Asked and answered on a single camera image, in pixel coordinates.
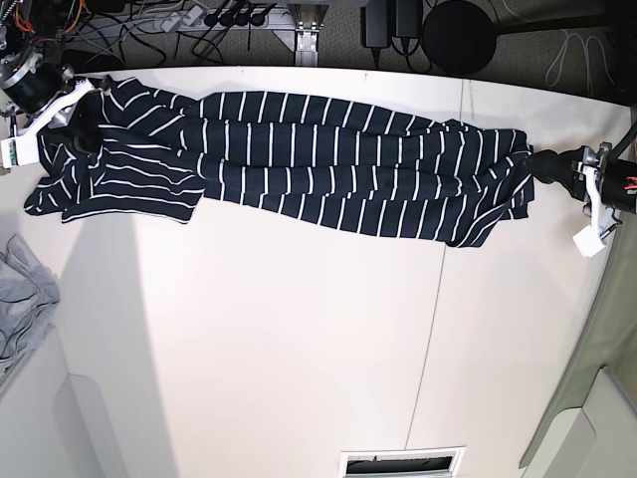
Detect grey cloth pile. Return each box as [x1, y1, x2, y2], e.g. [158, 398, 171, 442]
[1, 234, 60, 376]

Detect white power strip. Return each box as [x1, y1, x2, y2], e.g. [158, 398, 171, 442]
[131, 1, 278, 33]

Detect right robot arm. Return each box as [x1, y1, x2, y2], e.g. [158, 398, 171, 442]
[1, 1, 102, 153]

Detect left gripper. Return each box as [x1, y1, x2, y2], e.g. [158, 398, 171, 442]
[530, 141, 636, 234]

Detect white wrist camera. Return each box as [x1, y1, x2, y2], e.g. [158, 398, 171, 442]
[1, 135, 40, 169]
[572, 225, 606, 258]

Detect aluminium frame post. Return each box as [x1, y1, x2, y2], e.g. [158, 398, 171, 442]
[268, 1, 333, 67]

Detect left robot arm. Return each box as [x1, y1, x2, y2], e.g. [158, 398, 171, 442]
[526, 125, 636, 239]

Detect green grey bin edge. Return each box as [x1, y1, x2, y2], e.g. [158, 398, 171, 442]
[517, 104, 637, 469]

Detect round black base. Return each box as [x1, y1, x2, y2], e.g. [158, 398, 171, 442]
[423, 1, 497, 76]

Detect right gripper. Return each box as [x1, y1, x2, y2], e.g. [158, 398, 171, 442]
[1, 49, 112, 152]

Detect black power bricks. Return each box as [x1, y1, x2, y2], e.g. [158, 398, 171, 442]
[360, 0, 424, 70]

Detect navy white striped t-shirt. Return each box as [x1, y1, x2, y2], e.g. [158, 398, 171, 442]
[24, 78, 534, 248]

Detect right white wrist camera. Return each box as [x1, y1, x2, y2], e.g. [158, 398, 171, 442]
[1, 135, 40, 169]

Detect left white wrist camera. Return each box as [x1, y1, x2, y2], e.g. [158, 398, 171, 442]
[572, 225, 606, 258]

